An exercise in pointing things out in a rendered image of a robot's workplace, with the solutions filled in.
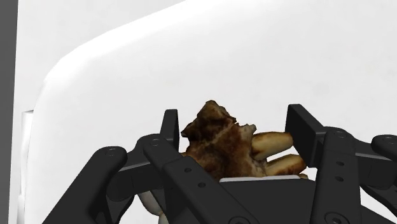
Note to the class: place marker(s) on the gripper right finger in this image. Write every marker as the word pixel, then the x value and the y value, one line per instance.
pixel 338 155

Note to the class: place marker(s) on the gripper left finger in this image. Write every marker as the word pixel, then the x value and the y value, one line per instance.
pixel 173 173

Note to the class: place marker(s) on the brown and tan plush toy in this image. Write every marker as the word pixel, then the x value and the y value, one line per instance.
pixel 223 145

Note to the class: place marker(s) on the large white rounded fixture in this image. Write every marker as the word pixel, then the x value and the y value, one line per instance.
pixel 217 62

